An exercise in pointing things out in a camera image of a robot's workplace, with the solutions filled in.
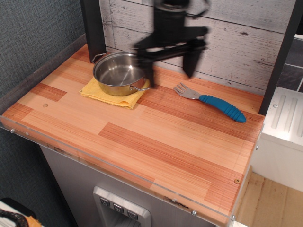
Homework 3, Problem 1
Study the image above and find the blue handled metal fork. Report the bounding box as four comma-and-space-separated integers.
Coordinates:
173, 82, 246, 123

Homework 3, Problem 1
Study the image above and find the silver dispenser panel with buttons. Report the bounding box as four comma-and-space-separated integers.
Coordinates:
93, 186, 152, 227

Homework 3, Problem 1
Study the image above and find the dark metal post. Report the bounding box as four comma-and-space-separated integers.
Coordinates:
258, 0, 303, 116
80, 0, 107, 63

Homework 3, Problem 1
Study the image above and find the clear acrylic table edge guard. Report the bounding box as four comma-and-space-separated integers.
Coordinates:
2, 111, 264, 227

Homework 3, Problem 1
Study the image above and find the white ribbed toy sink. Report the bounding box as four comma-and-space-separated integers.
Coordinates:
250, 87, 303, 191

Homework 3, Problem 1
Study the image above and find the yellow folded cloth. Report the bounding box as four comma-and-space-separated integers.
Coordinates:
79, 78, 145, 109

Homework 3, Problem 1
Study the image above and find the left dark metal post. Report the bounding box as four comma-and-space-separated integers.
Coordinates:
80, 0, 107, 63

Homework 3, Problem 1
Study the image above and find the stainless steel pot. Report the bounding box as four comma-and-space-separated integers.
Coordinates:
93, 52, 151, 96

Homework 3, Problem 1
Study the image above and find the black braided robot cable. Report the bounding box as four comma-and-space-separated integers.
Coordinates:
184, 0, 213, 19

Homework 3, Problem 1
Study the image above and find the orange and black object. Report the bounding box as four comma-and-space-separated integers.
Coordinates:
0, 198, 43, 227

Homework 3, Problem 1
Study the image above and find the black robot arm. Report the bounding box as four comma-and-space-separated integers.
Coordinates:
134, 0, 208, 87

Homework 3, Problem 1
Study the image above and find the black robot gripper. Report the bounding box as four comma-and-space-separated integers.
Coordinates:
134, 6, 208, 88

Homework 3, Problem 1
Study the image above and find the right dark metal post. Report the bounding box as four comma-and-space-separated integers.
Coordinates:
258, 0, 303, 116

